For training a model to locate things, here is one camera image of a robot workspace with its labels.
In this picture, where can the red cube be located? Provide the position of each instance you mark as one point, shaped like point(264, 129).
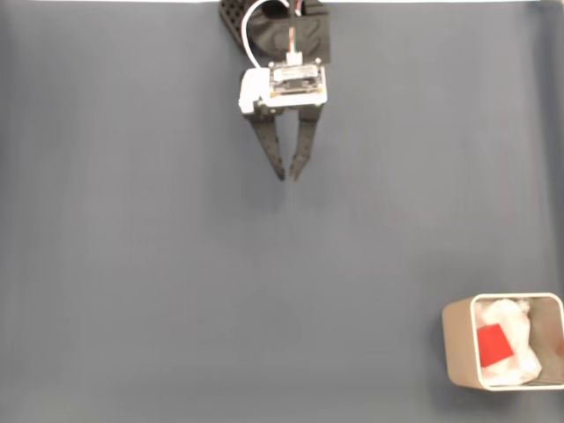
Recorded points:
point(493, 346)

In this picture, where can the beige rounded box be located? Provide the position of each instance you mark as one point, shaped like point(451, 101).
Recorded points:
point(458, 343)

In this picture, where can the grey table mat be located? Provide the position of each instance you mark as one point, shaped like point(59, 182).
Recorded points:
point(176, 264)

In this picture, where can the white crumpled paper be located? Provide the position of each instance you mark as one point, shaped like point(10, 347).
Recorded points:
point(520, 326)

